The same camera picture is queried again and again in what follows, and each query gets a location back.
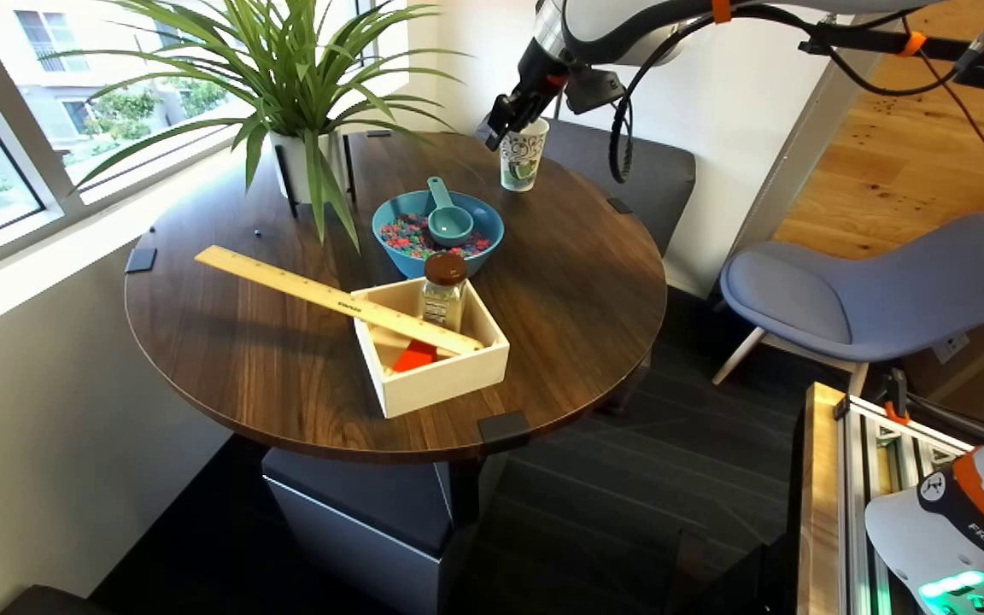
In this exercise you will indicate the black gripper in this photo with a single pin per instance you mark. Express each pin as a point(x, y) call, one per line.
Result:
point(540, 76)

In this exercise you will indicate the glass cup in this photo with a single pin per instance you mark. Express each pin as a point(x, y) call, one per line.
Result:
point(523, 165)

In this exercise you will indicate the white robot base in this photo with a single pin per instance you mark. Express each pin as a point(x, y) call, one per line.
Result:
point(970, 533)

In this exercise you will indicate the pale wooden box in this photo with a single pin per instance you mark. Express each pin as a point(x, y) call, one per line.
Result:
point(444, 379)

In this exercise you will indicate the brown cardboard box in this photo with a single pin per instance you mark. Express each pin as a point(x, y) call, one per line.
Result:
point(980, 378)

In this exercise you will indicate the teal measuring scoop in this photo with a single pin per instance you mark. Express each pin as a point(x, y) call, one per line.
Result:
point(450, 223)

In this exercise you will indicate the grey upholstered seat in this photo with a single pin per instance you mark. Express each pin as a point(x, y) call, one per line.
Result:
point(640, 181)

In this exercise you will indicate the colourful candies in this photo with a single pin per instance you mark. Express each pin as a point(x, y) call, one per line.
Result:
point(409, 236)

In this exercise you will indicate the blue bowl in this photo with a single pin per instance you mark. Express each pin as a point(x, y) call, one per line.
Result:
point(402, 260)

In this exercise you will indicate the glass jar with brown lid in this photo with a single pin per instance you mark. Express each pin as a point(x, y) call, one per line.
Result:
point(442, 302)

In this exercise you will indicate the white plant pot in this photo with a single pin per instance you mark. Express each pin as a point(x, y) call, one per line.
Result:
point(292, 165)

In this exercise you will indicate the white partition panel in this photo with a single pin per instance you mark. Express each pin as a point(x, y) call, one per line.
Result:
point(741, 172)

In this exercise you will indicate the green spiky plant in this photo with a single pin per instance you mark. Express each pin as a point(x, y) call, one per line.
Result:
point(289, 68)

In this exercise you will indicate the red orange toy block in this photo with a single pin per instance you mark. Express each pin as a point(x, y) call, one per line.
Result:
point(410, 358)

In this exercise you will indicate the wooden ruler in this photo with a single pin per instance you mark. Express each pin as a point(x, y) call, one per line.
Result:
point(289, 280)

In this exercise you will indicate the blue grey shell chair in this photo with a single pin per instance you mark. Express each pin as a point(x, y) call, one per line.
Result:
point(878, 294)

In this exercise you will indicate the black pole with orange tape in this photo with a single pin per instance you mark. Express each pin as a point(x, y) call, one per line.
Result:
point(946, 50)

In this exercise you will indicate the light wooden board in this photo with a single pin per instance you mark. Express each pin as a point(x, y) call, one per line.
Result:
point(821, 514)

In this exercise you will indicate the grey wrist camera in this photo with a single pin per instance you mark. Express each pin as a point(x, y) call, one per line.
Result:
point(597, 91)

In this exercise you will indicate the aluminium rail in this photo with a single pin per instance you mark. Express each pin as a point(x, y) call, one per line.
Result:
point(868, 501)

